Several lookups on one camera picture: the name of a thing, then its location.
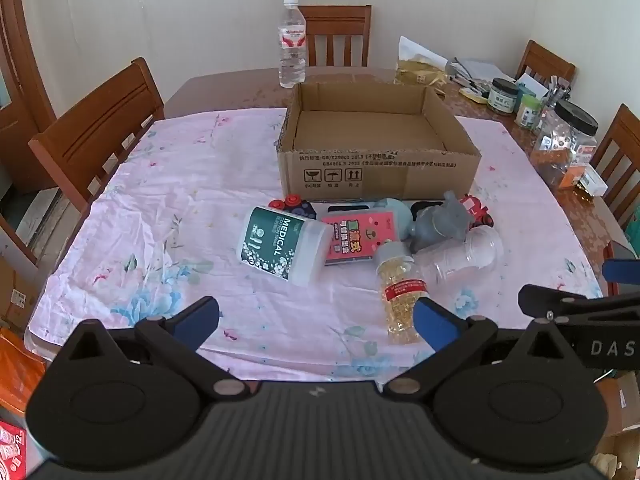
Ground grey animal toy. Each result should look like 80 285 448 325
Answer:
410 190 476 253

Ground clear plastic jar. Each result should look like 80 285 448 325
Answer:
415 225 503 287

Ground pink floral tablecloth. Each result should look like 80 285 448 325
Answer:
25 107 603 382

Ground orange and white box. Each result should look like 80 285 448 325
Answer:
560 147 608 197

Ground light blue case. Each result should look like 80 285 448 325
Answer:
372 198 414 241

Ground green and white bottle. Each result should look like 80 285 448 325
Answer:
236 206 335 287

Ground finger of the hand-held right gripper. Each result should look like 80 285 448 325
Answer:
602 259 640 284
518 284 640 322

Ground stacked cardboard cartons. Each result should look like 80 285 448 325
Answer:
592 374 640 480

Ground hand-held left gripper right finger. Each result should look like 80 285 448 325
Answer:
382 299 581 402

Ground black lid glass jar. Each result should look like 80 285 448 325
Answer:
487 77 521 117

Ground black and red toy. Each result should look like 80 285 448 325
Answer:
268 195 319 221

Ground wooden dining chair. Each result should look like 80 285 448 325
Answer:
592 104 640 231
295 4 373 68
28 57 166 216
515 40 576 86

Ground gold tissue pack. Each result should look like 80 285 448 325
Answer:
393 36 449 87

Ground green lid small jar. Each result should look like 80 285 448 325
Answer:
515 94 543 130

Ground pink card pack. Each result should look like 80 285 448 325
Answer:
320 210 403 267

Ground cardboard box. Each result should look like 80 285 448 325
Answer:
276 81 482 202

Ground brown cardboard carton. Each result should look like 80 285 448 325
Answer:
0 255 41 331

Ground clear plastic water bottle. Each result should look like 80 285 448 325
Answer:
277 0 307 88

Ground large clear black lid jar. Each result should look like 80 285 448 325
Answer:
530 100 599 191

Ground red printed packet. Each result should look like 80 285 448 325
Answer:
0 420 27 479

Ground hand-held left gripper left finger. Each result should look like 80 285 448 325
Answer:
60 296 261 402

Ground yellow capsule bottle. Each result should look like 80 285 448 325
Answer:
375 241 431 345

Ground red toy train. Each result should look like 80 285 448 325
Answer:
457 194 496 229

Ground bundle of pens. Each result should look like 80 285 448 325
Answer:
452 71 496 100

